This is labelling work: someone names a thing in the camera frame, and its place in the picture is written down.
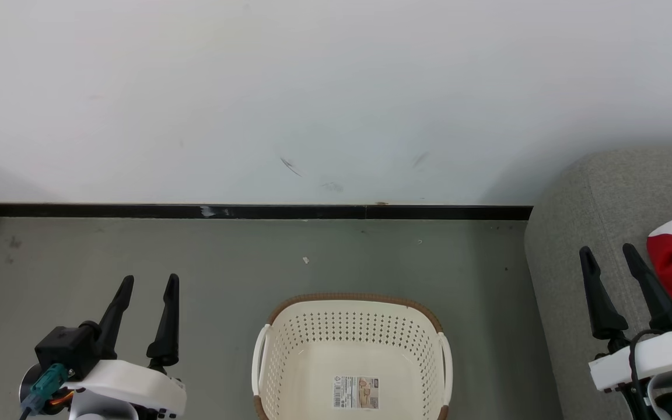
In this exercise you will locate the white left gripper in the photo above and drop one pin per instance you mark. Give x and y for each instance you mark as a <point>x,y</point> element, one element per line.
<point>135,385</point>

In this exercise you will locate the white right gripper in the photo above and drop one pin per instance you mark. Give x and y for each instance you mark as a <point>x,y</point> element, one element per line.
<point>662,353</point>

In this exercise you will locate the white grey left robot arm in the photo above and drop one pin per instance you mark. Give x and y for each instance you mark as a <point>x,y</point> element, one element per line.
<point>102,408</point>

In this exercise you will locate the grey fabric sofa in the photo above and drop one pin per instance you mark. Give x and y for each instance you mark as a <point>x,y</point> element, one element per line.
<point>604,192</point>

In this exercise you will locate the cream perforated laundry basket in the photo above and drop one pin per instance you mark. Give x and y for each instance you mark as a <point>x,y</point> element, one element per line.
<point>312,332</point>

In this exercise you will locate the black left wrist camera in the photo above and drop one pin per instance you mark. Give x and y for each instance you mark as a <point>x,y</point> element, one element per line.
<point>65,350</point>

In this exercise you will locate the black wall baseboard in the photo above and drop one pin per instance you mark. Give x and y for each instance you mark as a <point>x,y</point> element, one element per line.
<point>137,211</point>

